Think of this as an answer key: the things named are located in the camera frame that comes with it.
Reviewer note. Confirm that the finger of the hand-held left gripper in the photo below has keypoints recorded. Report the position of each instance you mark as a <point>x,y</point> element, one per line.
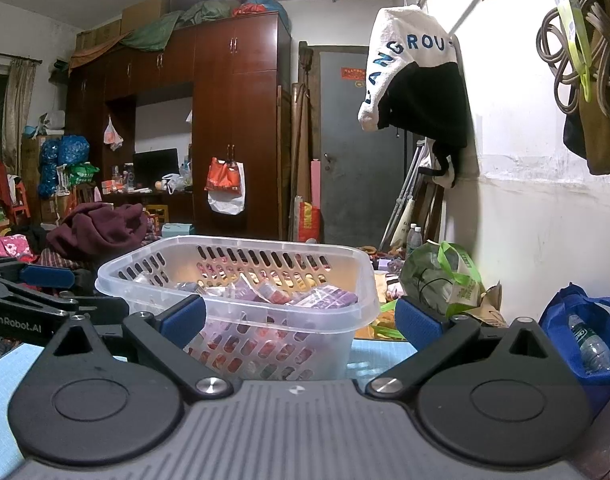
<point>50,276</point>
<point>100,308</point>

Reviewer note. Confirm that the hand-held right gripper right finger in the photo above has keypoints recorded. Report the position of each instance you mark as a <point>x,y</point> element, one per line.
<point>417,322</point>

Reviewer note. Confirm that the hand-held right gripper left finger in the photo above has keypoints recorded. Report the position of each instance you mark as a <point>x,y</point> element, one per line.
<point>185,317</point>

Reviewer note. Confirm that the pile of purple packets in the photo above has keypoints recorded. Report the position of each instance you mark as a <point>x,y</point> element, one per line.
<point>325,300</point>

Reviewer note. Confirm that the clear plastic basket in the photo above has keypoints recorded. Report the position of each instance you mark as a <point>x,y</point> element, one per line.
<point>295,355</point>

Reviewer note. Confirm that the pink floral cloth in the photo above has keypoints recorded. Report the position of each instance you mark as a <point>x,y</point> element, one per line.
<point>7,249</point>

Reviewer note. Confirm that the green and white shopping bag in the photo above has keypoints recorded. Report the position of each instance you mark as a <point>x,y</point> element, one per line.
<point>435,275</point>

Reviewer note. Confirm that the light blue table mat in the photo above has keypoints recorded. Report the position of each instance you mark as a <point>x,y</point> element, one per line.
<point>380,360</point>

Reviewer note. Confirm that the maroon cloth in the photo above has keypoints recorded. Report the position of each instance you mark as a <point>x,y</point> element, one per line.
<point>100,230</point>

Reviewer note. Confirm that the brown paper bag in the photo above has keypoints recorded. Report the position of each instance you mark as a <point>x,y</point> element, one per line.
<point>485,307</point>

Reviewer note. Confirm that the green plastic bag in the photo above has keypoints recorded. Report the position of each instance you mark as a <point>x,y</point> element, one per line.
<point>82,174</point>

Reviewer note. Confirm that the stack of blue bags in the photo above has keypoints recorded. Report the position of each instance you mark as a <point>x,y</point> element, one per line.
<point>60,160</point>

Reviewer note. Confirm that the metal crutch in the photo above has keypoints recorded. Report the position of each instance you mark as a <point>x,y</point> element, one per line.
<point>407,195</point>

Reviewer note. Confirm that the orange and white plastic bag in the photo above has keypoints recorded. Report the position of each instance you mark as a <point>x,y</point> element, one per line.
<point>225,185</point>

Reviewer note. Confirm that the blue fabric bag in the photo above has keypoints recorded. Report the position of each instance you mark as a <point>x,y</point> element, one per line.
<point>560,330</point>

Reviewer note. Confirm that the red printed bag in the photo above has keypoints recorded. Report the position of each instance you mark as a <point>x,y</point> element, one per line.
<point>309,222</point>

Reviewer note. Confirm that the black monitor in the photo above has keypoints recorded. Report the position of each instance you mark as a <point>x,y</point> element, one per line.
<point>155,167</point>

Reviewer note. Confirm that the white plastic jug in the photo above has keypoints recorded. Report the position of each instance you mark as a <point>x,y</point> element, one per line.
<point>55,121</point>

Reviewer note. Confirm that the beige curtain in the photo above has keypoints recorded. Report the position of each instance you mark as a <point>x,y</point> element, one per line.
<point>17,110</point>

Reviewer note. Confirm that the pink paper roll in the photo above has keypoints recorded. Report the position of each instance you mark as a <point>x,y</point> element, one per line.
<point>316,185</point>

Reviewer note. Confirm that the clear plastic bottle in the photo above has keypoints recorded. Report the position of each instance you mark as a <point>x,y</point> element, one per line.
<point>590,345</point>

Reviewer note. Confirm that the grey metal door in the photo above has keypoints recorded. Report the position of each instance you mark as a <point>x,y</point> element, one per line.
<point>355,160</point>

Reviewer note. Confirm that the bundle of wooden sticks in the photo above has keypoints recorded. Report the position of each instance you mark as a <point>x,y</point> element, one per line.
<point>301,135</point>

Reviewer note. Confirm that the dark wooden wardrobe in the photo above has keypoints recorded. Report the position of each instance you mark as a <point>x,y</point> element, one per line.
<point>235,100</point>

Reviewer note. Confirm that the cardboard box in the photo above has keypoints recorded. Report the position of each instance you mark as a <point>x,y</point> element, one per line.
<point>97,37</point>
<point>145,12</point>

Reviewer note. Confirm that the dark hanging bag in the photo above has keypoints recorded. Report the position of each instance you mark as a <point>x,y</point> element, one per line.
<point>575,135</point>

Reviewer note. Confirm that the white and black hooded jacket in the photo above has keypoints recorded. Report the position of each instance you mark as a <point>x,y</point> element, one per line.
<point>410,60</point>

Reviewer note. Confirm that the green tarp bundle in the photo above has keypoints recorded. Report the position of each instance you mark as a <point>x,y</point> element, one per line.
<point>155,35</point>

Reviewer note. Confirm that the olive canvas bag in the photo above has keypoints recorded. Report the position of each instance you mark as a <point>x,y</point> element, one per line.
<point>607,110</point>

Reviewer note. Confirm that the blue and red bundle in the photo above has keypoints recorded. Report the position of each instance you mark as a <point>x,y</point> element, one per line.
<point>262,10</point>

